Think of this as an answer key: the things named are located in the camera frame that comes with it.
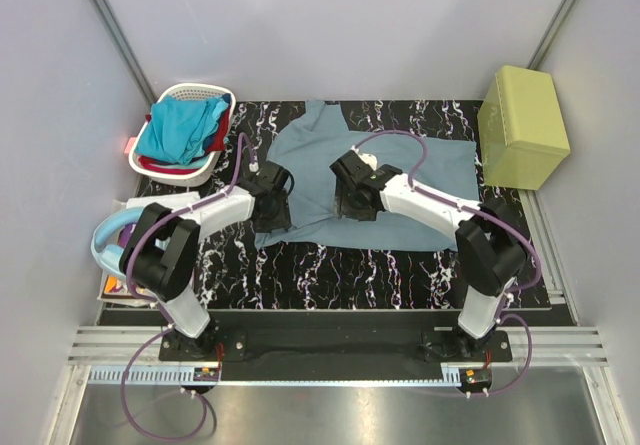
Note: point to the purple orange book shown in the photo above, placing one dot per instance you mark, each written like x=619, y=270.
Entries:
x=114, y=290

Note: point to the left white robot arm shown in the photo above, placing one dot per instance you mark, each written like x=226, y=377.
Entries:
x=161, y=253

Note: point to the black marble mat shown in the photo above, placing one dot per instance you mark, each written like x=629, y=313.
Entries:
x=233, y=274

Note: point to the grey-blue t shirt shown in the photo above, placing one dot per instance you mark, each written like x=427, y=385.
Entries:
x=308, y=145

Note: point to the left controller board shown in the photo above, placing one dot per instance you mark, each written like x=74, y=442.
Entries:
x=206, y=374

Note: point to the teal t shirt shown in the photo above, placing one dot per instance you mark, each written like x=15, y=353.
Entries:
x=181, y=131

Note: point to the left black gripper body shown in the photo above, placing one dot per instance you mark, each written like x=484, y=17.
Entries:
x=275, y=216

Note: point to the right controller board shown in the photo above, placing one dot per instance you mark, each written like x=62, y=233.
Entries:
x=478, y=376

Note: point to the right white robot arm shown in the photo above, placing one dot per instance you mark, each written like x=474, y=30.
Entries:
x=491, y=252

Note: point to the white laundry basket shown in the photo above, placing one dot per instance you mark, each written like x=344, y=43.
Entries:
x=185, y=91

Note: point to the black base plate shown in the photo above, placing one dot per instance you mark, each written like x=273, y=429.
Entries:
x=335, y=346

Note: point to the controller board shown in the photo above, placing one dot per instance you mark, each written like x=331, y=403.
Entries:
x=206, y=374
x=478, y=376

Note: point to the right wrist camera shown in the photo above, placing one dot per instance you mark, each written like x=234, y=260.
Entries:
x=369, y=159

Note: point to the white paper stack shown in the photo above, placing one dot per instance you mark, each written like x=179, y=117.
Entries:
x=173, y=202

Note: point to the green box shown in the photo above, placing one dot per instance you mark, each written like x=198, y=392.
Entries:
x=521, y=129

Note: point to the pink cube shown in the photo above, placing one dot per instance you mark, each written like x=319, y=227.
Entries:
x=129, y=145

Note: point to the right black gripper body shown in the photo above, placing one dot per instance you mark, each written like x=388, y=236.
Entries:
x=346, y=205

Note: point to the slotted cable duct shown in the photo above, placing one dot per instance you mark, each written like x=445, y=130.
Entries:
x=143, y=375

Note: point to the light blue headphones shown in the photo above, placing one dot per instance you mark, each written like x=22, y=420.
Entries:
x=106, y=254

